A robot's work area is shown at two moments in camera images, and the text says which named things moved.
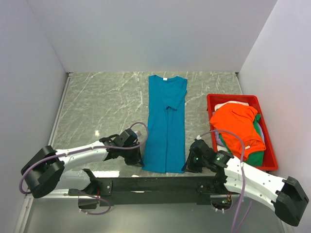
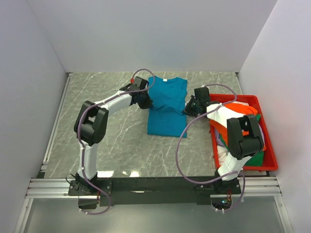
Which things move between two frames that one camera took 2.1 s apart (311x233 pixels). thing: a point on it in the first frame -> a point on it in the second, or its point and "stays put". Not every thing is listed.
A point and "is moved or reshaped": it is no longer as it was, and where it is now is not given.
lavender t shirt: [219, 142] stays put
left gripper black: [136, 160] -> [148, 104]
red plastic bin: [270, 162] stays put
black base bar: [154, 190] stays put
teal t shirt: [165, 149] is moved or reshaped
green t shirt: [257, 160] stays put
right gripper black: [190, 167] -> [187, 110]
